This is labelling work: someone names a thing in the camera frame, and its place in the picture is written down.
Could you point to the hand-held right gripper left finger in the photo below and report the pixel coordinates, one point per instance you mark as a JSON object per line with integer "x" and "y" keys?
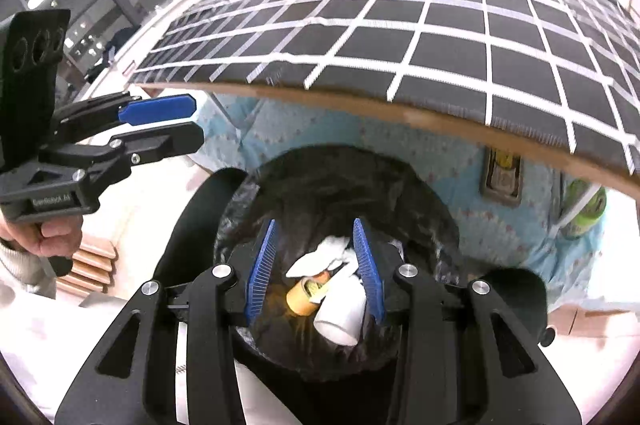
{"x": 260, "y": 272}

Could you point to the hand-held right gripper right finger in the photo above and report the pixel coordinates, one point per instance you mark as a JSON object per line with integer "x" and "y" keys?
{"x": 369, "y": 272}

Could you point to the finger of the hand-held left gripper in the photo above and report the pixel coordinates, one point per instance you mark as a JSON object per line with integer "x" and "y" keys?
{"x": 165, "y": 142}
{"x": 155, "y": 109}

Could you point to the yellow tape roll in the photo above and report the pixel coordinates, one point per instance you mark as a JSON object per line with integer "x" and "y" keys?
{"x": 297, "y": 300}

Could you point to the white plastic bag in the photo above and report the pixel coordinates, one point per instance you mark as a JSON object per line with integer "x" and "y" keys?
{"x": 320, "y": 257}

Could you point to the black trash bin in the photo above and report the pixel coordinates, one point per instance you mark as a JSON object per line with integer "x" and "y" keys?
{"x": 195, "y": 225}

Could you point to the black trash bag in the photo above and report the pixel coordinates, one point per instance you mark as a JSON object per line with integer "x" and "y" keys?
{"x": 320, "y": 185}

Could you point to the person's left hand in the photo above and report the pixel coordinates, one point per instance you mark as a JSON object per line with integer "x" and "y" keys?
{"x": 57, "y": 232}

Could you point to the stacked wooden boards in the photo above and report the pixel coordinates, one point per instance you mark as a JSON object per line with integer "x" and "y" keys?
{"x": 95, "y": 265}

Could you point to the bed with blue sheet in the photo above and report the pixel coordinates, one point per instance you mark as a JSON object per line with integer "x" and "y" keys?
{"x": 350, "y": 130}

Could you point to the dark printed package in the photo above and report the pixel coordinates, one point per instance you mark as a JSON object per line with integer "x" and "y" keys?
{"x": 502, "y": 177}

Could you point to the wooden table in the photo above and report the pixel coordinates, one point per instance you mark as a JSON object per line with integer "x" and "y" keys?
{"x": 450, "y": 115}

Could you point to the green bottle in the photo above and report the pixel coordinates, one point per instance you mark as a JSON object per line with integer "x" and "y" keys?
{"x": 587, "y": 215}

